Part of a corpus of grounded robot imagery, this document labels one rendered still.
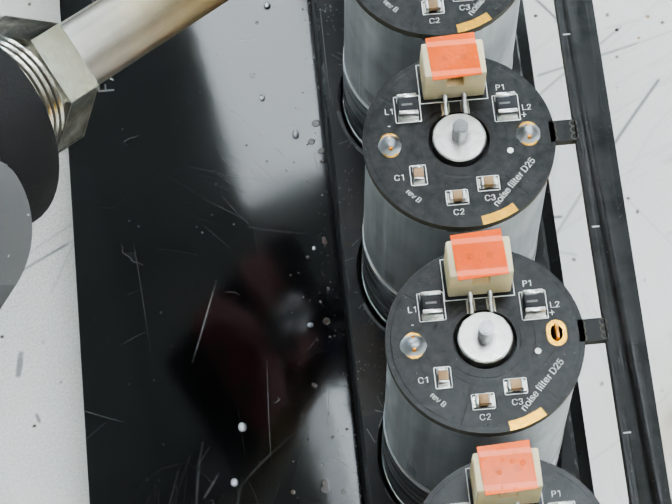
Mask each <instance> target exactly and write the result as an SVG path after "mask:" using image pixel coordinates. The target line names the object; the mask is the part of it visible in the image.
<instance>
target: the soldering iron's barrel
mask: <svg viewBox="0 0 672 504"><path fill-rule="evenodd" d="M227 1H228V0H97V1H95V2H93V3H92V4H90V5H88V6H87V7H85V8H84V9H82V10H80V11H79V12H77V13H75V14H74V15H72V16H71V17H69V18H67V19H66V20H64V21H62V22H61V23H55V22H48V21H42V20H35V19H28V18H21V17H14V16H7V15H5V16H3V17H2V18H0V47H1V48H2V49H3V50H4V51H5V52H7V53H8V54H9V55H10V56H11V57H12V58H13V60H14V61H15V62H16V63H17V64H18V66H19V67H20V68H21V69H22V70H23V72H24V73H25V74H26V76H27V77H28V79H29V80H30V81H31V83H32V84H33V86H34V88H35V90H36V91H37V93H38V95H39V96H40V98H41V100H42V102H43V104H44V106H45V108H46V111H47V113H48V116H49V118H50V121H51V123H52V126H53V130H54V133H55V137H56V141H57V147H58V153H60V152H62V151H63V150H65V149H66V148H68V147H69V146H71V145H72V144H74V143H75V142H77V141H78V140H80V139H81V138H83V137H84V135H85V131H86V128H87V125H88V121H89V118H90V114H91V111H92V107H93V104H94V100H95V97H96V93H97V90H98V86H99V85H100V84H101V83H103V82H104V81H106V80H107V79H109V78H111V77H112V76H114V75H115V74H117V73H118V72H120V71H121V70H123V69H124V68H126V67H127V66H129V65H130V64H132V63H133V62H135V61H137V60H138V59H140V58H141V57H143V56H144V55H146V54H147V53H149V52H150V51H152V50H153V49H155V48H156V47H158V46H160V45H161V44H163V43H164V42H166V41H167V40H169V39H170V38H172V37H173V36H175V35H176V34H178V33H179V32H181V31H183V30H184V29H186V28H187V27H189V26H190V25H192V24H193V23H195V22H196V21H198V20H199V19H201V18H202V17H204V16H205V15H207V14H209V13H210V12H212V11H213V10H215V9H216V8H218V7H219V6H221V5H222V4H224V3H225V2H227Z"/></svg>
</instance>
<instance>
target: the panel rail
mask: <svg viewBox="0 0 672 504"><path fill-rule="evenodd" d="M554 7H555V14H556V20H557V27H558V33H559V40H560V47H561V53H562V60H563V67H564V73H565V80H566V87H567V93H568V100H569V107H570V113H571V119H569V120H557V121H551V122H553V123H554V124H552V125H553V126H552V130H554V129H555V131H554V132H555V136H556V137H554V138H556V139H555V140H556V141H553V142H556V146H557V145H568V144H575V146H576V153H577V160H578V166H579V173H580V180H581V186H582V193H583V200H584V206H585V213H586V220H587V226H588V233H589V240H590V246H591V253H592V260H593V266H594V273H595V279H596V286H597V293H598V299H599V306H600V313H601V318H591V319H582V321H581V322H583V325H584V331H585V333H584V334H585V336H584V337H585V345H590V344H601V343H605V346H606V353H607V359H608V366H609V373H610V379H611V386H612V392H613V399H614V406H615V412H616V419H617V426H618V432H619V439H620V446H621V452H622V459H623V466H624V472H625V479H626V486H627V492H628V499H629V504H672V501H671V495H670V489H669V482H668V476H667V470H666V463H665V457H664V451H663V444H662V438H661V432H660V425H659V419H658V413H657V406H656V400H655V394H654V387H653V381H652V374H651V368H650V362H649V355H648V349H647V343H646V336H645V330H644V324H643V317H642V311H641V305H640V298H639V292H638V286H637V279H636V273H635V267H634V260H633V254H632V248H631V241H630V235H629V229H628V222H627V216H626V210H625V203H624V197H623V190H622V184H621V178H620V171H619V165H618V159H617V152H616V146H615V140H614V133H613V127H612V121H611V114H610V108H609V102H608V95H607V89H606V83H605V76H604V70H603V64H602V57H601V51H600V45H599V38H598V32H597V25H596V19H595V13H594V6H593V0H554ZM553 127H554V129H553ZM554 138H553V140H554Z"/></svg>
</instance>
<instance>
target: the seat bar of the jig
mask: <svg viewBox="0 0 672 504"><path fill-rule="evenodd" d="M311 3H312V12H313V22H314V31H315V41H316V50H317V59H318V69H319V78H320V88H321V97H322V107H323V116H324V126H325V135H326V144H327V154H328V163H329V173H330V182H331V192H332V201H333V210H334V220H335V229H336V239H337V248H338V258H339V267H340V277H341V286H342V295H343V305H344V314H345V324H346V333H347V343H348V352H349V361H350V371H351V380H352V390H353V399H354V409H355V418H356V427H357V437H358V446H359V456H360V465H361V475H362V484H363V494H364V503H365V504H398V503H397V502H396V500H395V499H394V497H393V496H392V494H391V493H390V491H389V489H388V487H387V485H386V483H385V480H384V477H383V474H382V471H381V451H382V430H383V411H384V404H385V391H386V371H387V359H386V353H385V329H386V326H385V325H383V324H382V323H381V321H380V320H379V319H378V318H377V317H376V316H375V314H374V313H373V312H372V310H371V308H370V307H369V305H368V303H367V301H366V299H365V297H364V294H363V291H362V287H361V270H362V228H363V219H364V187H365V161H364V156H363V148H362V147H361V146H360V145H359V144H358V143H357V142H356V140H355V139H354V138H353V136H352V135H351V133H350V131H349V130H348V128H347V125H346V123H345V121H344V118H343V47H344V0H311ZM512 70H514V71H516V72H517V73H519V74H520V75H521V76H523V74H522V67H521V60H520V53H519V46H518V39H517V32H516V35H515V43H514V50H513V65H512ZM534 261H535V262H537V263H539V264H540V265H542V266H543V267H545V268H546V269H548V270H549V271H550V264H549V257H548V252H547V244H546V236H545V229H544V222H543V217H542V214H541V219H540V225H539V231H538V241H537V249H536V254H535V260H534ZM550 272H551V271H550ZM557 466H558V467H560V468H561V469H563V470H565V471H567V472H568V473H570V474H571V475H573V476H574V477H576V478H577V479H578V480H579V481H580V475H579V468H578V461H577V454H576V447H575V440H574V433H573V425H572V418H571V411H570V406H569V410H568V414H567V418H566V423H565V427H564V435H563V440H562V445H561V449H560V453H559V457H558V461H557Z"/></svg>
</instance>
